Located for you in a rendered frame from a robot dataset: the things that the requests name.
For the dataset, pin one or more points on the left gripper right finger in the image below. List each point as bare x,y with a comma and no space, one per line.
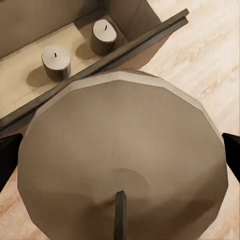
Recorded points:
232,151

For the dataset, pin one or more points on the cabinet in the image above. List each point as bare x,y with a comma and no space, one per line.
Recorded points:
28,27

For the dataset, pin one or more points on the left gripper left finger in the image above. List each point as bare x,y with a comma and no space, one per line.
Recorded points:
9,148

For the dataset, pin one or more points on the pillar candle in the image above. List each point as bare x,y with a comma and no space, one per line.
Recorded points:
122,155
57,62
103,37

